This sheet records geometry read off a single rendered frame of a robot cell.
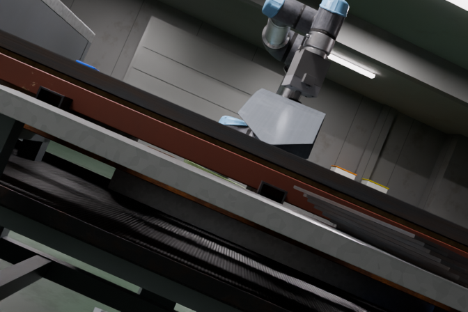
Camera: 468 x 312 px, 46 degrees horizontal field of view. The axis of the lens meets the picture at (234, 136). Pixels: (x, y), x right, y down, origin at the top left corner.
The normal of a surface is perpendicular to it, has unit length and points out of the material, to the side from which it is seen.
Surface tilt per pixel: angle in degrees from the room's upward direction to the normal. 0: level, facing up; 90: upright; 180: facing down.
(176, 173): 90
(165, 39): 90
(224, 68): 90
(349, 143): 90
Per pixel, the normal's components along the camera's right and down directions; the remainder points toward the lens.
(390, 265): 0.00, -0.06
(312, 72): 0.25, 0.06
